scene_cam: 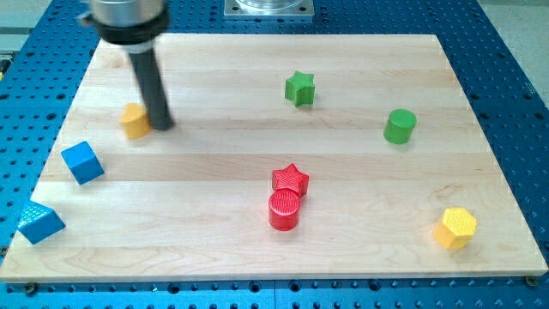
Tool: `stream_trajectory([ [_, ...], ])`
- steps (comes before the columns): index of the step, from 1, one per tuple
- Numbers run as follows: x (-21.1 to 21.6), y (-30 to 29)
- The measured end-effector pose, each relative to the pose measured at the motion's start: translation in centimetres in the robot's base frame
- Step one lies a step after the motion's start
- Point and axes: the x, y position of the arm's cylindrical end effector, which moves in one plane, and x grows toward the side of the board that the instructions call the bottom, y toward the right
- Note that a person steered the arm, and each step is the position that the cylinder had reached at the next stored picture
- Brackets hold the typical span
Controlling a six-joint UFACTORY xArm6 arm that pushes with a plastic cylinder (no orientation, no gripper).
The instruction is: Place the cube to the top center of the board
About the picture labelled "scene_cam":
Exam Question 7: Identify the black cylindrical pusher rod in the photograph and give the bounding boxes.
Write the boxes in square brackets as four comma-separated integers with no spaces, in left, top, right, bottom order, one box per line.
[129,48,174,130]

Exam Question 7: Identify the blue cube block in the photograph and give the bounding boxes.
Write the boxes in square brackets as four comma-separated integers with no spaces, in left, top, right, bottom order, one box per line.
[61,142,105,185]

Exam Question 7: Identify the blue perforated metal table plate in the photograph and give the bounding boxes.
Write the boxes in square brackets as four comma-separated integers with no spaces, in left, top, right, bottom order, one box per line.
[1,1,548,308]

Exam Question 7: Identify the blue triangular prism block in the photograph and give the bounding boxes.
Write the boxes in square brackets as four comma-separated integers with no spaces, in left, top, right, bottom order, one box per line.
[18,201,66,245]

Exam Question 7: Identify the green star block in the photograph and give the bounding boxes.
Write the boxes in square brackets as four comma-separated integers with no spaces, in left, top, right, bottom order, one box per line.
[284,70,316,107]

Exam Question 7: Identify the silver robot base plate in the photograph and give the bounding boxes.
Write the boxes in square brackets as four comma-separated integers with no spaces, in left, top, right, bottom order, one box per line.
[224,0,315,19]

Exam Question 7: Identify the green cylinder block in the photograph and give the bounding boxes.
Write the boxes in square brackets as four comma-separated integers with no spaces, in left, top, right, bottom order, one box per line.
[383,109,417,144]

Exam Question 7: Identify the light wooden board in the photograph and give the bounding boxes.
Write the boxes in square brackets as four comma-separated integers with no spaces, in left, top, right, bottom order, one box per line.
[1,34,547,282]

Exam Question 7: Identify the yellow heart block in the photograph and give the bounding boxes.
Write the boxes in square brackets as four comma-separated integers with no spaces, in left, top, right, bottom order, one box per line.
[119,103,152,139]

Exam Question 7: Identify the red cylinder block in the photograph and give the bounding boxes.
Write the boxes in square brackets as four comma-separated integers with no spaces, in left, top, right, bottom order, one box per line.
[268,190,301,231]

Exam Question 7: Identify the yellow hexagon block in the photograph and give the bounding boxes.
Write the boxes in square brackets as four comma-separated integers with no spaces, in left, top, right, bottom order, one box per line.
[432,208,478,250]

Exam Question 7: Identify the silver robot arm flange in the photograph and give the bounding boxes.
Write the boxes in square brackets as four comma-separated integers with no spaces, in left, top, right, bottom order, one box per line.
[77,0,169,54]

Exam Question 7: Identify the red star block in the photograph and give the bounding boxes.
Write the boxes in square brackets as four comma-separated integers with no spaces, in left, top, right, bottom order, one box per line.
[271,163,310,197]

